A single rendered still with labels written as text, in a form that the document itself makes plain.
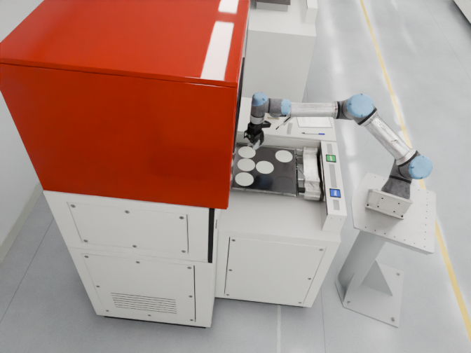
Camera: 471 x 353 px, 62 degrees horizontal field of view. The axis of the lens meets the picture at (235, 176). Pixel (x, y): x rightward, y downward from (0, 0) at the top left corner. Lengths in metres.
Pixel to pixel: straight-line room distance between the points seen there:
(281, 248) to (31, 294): 1.67
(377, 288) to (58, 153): 2.23
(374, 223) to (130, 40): 1.52
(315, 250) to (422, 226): 0.59
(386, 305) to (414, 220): 0.82
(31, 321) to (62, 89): 1.84
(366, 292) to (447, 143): 2.02
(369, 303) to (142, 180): 1.90
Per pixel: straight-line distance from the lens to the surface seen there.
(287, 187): 2.14
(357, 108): 2.02
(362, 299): 2.92
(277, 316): 2.73
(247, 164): 2.23
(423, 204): 2.45
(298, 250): 2.14
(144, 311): 2.50
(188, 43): 1.37
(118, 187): 1.60
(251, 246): 2.12
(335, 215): 2.01
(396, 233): 2.24
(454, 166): 4.20
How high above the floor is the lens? 2.46
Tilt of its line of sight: 46 degrees down
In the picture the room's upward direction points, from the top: 5 degrees clockwise
